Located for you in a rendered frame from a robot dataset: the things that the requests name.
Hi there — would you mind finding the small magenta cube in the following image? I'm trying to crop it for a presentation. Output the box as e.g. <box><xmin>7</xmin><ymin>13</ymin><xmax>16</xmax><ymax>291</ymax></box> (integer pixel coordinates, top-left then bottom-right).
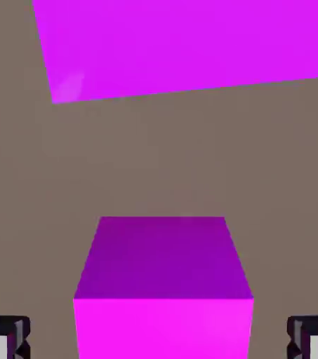
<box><xmin>72</xmin><ymin>216</ymin><xmax>255</xmax><ymax>359</ymax></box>

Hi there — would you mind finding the large magenta box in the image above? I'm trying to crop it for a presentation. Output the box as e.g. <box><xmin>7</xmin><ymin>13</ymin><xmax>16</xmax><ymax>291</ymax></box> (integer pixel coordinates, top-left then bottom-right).
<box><xmin>31</xmin><ymin>0</ymin><xmax>318</xmax><ymax>105</ymax></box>

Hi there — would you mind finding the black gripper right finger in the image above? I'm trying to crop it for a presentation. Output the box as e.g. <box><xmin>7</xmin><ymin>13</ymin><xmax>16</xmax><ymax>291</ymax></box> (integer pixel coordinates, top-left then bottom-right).
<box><xmin>286</xmin><ymin>315</ymin><xmax>318</xmax><ymax>359</ymax></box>

